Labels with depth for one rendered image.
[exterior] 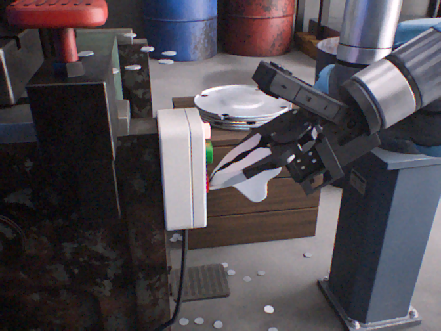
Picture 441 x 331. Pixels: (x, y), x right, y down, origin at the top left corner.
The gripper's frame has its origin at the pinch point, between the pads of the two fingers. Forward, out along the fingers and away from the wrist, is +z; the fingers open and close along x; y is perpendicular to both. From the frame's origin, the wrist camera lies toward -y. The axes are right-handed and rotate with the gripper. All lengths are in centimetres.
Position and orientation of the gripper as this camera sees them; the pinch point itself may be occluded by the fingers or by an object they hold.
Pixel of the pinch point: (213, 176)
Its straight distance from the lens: 53.1
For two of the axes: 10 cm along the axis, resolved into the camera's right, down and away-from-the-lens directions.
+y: 4.9, 7.2, 4.8
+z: -8.5, 5.1, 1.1
